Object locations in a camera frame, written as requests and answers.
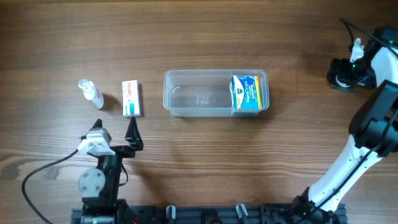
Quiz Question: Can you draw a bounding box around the left black cable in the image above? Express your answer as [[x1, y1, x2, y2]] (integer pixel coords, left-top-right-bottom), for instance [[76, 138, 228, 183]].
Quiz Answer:
[[21, 149, 79, 224]]

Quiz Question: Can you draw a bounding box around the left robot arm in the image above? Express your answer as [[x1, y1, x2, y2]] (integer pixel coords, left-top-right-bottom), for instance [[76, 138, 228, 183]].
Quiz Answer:
[[71, 117, 144, 224]]

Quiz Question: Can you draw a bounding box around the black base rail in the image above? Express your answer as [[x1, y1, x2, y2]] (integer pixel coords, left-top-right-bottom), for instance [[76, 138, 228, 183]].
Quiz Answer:
[[70, 203, 348, 224]]

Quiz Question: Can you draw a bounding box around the clear plastic container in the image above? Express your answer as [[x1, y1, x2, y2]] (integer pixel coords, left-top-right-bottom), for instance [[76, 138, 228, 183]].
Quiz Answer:
[[163, 69, 270, 117]]

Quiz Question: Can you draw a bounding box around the blue VapoDrops box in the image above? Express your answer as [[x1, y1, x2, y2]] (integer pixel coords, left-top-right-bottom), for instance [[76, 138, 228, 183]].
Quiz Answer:
[[229, 75, 262, 110]]

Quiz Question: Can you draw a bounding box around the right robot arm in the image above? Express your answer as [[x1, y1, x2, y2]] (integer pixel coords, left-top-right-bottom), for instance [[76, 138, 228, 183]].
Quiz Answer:
[[286, 26, 397, 223]]

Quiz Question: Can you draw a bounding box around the black cable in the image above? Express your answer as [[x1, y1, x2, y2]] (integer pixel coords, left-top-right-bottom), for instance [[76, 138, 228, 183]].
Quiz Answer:
[[339, 18, 398, 215], [21, 149, 79, 224]]

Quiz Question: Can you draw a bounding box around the white spray bottle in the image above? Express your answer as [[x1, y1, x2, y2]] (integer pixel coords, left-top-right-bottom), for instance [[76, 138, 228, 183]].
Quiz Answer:
[[78, 79, 104, 110]]

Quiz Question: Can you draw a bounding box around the dark green round tin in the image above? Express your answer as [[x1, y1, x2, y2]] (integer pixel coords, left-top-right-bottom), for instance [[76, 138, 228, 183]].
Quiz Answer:
[[331, 80, 354, 92]]

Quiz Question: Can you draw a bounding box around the white Panadol box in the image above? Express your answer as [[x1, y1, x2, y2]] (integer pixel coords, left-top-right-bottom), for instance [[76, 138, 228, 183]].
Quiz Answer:
[[122, 80, 141, 117]]

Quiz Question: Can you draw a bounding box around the right black cable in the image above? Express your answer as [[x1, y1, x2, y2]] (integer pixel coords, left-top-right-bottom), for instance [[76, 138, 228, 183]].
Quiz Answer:
[[339, 18, 398, 215]]

